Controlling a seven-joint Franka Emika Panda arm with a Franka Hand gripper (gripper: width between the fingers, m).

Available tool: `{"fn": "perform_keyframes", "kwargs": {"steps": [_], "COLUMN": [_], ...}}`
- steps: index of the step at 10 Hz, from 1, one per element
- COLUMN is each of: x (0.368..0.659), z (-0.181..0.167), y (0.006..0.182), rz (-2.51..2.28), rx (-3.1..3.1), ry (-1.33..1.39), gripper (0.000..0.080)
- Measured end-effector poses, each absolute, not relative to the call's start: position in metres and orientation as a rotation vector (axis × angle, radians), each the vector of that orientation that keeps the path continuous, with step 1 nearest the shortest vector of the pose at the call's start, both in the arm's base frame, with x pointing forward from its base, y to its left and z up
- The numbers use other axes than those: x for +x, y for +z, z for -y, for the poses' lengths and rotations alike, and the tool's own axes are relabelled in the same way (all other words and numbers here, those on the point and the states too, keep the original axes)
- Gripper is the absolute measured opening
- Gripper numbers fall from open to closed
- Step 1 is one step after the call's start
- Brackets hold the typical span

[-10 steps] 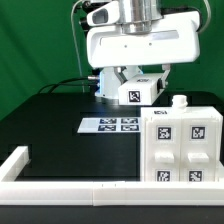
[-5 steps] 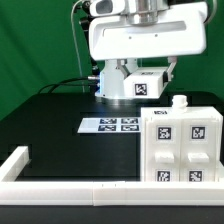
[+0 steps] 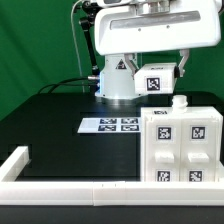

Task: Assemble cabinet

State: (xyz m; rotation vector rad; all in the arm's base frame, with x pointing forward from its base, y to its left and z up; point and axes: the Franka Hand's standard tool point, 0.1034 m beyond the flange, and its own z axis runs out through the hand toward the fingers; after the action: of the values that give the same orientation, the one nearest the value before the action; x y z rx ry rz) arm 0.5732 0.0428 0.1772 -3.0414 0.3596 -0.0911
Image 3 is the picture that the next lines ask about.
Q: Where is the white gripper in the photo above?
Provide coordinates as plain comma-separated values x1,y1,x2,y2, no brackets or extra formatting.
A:
95,4,221,77

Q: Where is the white marker base plate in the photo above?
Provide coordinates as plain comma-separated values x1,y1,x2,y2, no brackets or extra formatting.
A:
78,117,141,133

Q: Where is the white U-shaped table frame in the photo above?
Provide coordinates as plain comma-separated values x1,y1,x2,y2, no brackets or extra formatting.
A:
0,146,224,206

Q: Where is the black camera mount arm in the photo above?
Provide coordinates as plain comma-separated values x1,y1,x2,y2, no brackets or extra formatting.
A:
79,0,99,75

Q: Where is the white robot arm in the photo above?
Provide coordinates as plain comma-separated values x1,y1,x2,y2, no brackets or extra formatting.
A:
94,0,224,101

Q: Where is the white cabinet body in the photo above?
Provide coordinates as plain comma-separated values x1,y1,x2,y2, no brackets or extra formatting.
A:
140,95,223,182

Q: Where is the white box part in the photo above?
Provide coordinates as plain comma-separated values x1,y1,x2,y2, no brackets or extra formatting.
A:
134,63,177,95

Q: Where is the grey hanging cable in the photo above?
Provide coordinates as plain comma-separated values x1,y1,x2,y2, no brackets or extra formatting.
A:
70,0,86,94

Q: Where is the black cable bundle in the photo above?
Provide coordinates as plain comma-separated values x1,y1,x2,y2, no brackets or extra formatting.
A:
37,77,101,95

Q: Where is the small white door part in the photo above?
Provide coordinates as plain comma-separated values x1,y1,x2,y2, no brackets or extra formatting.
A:
141,115,181,182

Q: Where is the white door panel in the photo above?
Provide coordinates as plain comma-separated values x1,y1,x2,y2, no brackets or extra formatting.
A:
180,117,219,182

